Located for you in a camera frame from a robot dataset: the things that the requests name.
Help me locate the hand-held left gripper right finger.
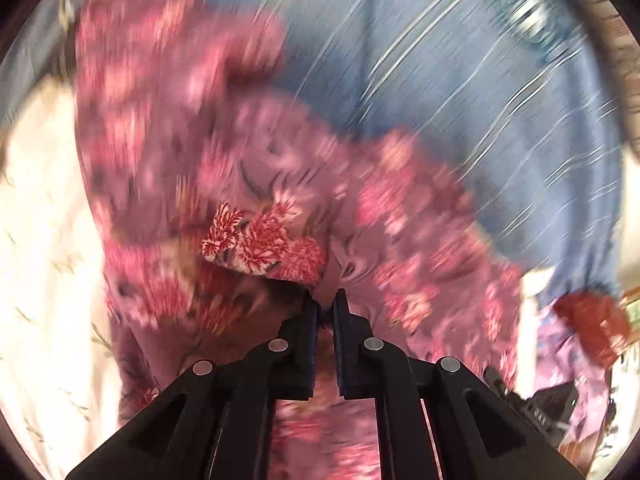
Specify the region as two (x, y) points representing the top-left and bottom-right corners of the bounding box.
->
(332, 288), (586, 480)

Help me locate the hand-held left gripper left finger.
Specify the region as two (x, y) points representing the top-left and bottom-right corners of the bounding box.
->
(65, 290), (321, 480)

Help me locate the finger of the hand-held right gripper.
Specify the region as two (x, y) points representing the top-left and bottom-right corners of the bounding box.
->
(482, 367), (523, 413)

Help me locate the pink floral garment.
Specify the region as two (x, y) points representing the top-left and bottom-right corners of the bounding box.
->
(75, 0), (526, 480)

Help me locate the purple floral cloth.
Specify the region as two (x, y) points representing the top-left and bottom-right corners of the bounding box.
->
(534, 309), (614, 441)

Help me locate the red cloth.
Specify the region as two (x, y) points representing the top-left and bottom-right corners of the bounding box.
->
(555, 291), (632, 367)

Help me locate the blue plaid bedsheet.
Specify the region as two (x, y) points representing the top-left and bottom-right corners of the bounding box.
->
(10, 0), (626, 301)

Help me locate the beige striped pillow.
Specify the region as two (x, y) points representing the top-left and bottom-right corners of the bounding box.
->
(592, 0), (638, 116)

